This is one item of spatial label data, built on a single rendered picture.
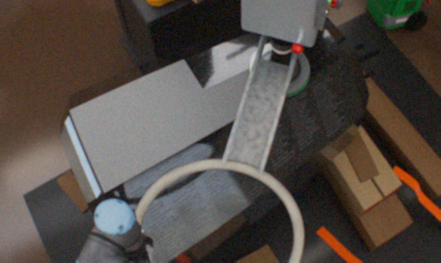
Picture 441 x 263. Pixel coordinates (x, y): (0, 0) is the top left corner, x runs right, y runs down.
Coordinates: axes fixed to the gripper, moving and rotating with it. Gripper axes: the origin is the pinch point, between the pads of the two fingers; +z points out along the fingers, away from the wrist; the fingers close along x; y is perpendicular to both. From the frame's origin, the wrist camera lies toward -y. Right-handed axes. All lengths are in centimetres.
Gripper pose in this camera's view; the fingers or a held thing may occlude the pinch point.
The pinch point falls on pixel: (140, 250)
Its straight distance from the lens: 140.5
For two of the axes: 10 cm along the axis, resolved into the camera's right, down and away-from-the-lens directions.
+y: 1.9, 8.3, -5.3
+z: 0.2, 5.4, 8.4
